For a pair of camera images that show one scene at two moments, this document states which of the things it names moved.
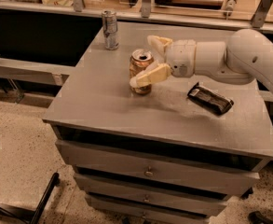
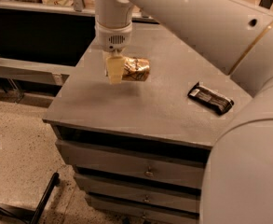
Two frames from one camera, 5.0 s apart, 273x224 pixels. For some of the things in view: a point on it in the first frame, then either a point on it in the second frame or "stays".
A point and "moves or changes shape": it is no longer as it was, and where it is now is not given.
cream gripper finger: x=156 y=73 to x=115 y=65
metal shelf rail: x=27 y=70 stays
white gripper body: x=181 y=58 to x=115 y=38
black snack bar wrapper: x=210 y=99 stays
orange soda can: x=140 y=59 moves or changes shape
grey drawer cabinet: x=161 y=157 stays
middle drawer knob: x=146 y=199 stays
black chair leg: x=33 y=217 stays
